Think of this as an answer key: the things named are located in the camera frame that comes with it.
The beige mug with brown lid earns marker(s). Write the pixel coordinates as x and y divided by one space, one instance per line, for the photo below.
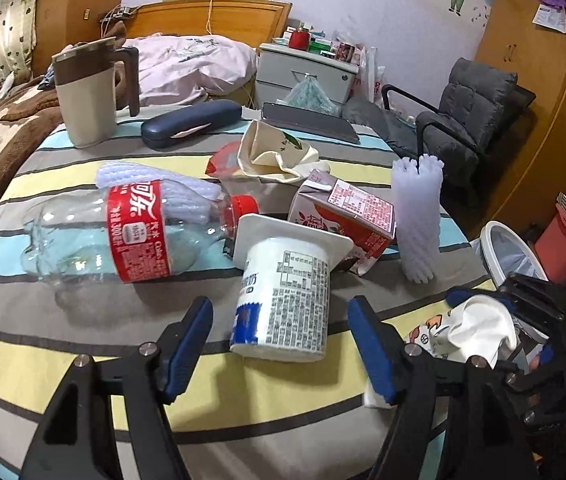
88 105

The paper sheet on wardrobe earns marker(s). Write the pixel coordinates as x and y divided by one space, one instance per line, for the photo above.
549 17

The grey tablet case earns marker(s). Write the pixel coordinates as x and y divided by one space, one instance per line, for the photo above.
308 122

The red jar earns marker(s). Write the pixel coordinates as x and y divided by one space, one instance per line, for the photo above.
300 39

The navy glasses case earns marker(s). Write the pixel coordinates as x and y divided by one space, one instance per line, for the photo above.
188 120

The tubular white foam net sleeve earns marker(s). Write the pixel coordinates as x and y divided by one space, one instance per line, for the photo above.
415 220

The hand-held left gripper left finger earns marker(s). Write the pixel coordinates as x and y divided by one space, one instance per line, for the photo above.
190 345

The clear bag with green contents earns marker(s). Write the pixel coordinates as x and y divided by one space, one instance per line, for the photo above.
310 95

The power strip with plugs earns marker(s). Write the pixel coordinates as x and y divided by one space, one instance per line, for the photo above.
118 12

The crumpled cream paper bag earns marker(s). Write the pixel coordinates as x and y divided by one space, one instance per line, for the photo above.
268 150

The red plastic wrapper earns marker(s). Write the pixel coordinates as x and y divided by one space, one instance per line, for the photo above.
223 160

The grey padded folding chair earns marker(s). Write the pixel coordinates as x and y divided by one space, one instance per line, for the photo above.
468 95

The white trash bin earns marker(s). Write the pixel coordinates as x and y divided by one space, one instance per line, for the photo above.
490 265

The red and white milk carton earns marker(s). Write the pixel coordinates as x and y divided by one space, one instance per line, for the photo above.
358 210

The red paper bag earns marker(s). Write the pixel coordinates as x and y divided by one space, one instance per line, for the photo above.
560 245

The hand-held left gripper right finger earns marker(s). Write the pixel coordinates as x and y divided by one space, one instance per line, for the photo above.
370 350

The striped tablecloth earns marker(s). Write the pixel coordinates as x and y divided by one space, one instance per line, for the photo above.
113 330

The white yogurt cup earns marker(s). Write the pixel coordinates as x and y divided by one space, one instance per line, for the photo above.
283 310

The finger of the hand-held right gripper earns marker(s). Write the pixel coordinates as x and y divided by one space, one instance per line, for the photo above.
533 372
538 300

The white plastic shopping bag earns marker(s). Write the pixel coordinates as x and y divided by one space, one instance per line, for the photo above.
370 75

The grey nightstand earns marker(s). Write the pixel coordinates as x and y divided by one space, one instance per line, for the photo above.
283 70

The cartoon print cloth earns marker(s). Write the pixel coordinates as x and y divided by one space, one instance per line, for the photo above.
428 332

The wooden wardrobe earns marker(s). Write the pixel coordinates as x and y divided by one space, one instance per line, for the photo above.
538 135

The pink duvet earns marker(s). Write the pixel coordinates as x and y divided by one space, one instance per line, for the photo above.
188 65

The clear plastic cola bottle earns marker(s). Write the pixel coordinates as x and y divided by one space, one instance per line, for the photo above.
78 245

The wooden bed headboard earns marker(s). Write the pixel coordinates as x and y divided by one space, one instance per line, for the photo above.
243 20

